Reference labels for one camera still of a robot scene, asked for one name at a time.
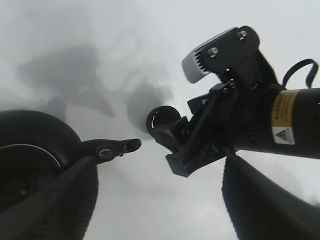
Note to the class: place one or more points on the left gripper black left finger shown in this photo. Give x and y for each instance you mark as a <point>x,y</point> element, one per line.
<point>60,210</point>

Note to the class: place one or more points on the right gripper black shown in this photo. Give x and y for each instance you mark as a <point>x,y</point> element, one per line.
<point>234,115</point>

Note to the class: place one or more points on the black teapot with handle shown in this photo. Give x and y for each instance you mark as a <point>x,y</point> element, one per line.
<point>36,146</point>

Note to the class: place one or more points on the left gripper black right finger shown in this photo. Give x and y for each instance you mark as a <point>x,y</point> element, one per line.
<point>259,209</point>

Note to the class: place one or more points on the small black teacup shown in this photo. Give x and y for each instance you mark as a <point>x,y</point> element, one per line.
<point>161,116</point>

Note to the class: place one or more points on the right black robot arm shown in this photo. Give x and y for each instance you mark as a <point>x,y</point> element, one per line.
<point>295,116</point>

